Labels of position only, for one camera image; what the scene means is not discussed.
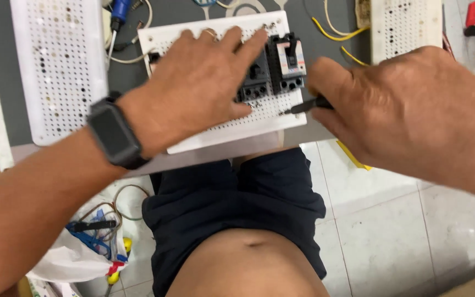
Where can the white label circuit breaker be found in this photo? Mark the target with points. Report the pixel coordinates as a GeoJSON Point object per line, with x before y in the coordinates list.
{"type": "Point", "coordinates": [289, 62]}

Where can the black smartwatch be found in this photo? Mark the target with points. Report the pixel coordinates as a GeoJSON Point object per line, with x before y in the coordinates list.
{"type": "Point", "coordinates": [113, 132]}

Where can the large white perforated board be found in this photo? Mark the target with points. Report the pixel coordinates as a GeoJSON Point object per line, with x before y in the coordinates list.
{"type": "Point", "coordinates": [62, 70]}

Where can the yellow plastic piece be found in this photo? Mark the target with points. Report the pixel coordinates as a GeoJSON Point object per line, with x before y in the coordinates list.
{"type": "Point", "coordinates": [355, 159]}

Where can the yellow red screwdriver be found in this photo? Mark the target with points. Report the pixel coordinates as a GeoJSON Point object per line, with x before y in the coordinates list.
{"type": "Point", "coordinates": [116, 272]}

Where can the white plastic bag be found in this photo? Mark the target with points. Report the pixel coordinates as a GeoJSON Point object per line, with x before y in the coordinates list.
{"type": "Point", "coordinates": [72, 260]}

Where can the dark blue shorts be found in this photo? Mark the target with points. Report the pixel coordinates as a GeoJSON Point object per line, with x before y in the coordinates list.
{"type": "Point", "coordinates": [237, 206]}

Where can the small white perforated board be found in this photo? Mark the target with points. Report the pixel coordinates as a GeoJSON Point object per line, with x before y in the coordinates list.
{"type": "Point", "coordinates": [262, 117]}

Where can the person's left hand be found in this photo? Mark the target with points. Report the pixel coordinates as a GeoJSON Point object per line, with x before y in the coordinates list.
{"type": "Point", "coordinates": [188, 90]}

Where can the dirty white perforated board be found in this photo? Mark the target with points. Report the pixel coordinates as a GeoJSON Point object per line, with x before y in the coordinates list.
{"type": "Point", "coordinates": [406, 29]}

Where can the black circuit breaker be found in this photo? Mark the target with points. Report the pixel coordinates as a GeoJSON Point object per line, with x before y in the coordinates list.
{"type": "Point", "coordinates": [256, 82]}

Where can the black shaft screwdriver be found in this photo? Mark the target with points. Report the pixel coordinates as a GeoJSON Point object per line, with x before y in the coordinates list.
{"type": "Point", "coordinates": [309, 105]}

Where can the red plastic piece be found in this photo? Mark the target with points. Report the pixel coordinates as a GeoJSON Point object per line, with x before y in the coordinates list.
{"type": "Point", "coordinates": [473, 12]}

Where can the person's right hand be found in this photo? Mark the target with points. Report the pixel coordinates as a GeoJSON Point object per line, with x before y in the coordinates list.
{"type": "Point", "coordinates": [402, 111]}

